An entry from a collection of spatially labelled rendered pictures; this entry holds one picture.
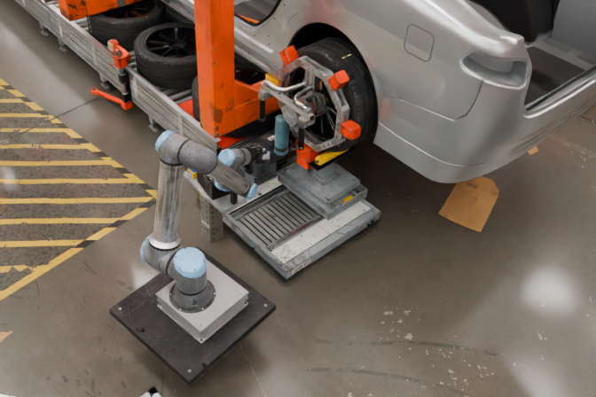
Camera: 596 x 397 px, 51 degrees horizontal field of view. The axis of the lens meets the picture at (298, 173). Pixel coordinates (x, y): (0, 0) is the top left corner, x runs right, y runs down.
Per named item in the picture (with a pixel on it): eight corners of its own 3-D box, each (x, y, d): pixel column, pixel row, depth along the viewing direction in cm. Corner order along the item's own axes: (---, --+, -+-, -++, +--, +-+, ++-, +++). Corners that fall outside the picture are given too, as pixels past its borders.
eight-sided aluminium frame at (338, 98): (343, 161, 371) (354, 83, 336) (335, 166, 368) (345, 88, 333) (283, 119, 401) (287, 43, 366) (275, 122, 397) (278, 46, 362)
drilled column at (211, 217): (223, 236, 399) (222, 187, 371) (210, 243, 393) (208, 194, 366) (214, 227, 404) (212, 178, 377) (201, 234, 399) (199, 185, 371)
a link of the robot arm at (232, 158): (214, 164, 326) (219, 146, 323) (231, 162, 336) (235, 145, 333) (226, 171, 321) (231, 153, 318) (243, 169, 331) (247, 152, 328)
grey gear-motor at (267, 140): (301, 173, 438) (303, 133, 415) (254, 198, 415) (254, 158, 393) (283, 160, 448) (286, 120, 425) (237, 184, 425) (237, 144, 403)
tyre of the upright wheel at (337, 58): (403, 123, 357) (354, 18, 352) (376, 138, 344) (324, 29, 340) (339, 149, 412) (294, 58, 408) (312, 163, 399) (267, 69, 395)
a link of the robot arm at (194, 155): (209, 146, 266) (262, 185, 328) (186, 136, 270) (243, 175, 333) (196, 170, 264) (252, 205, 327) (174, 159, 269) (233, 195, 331)
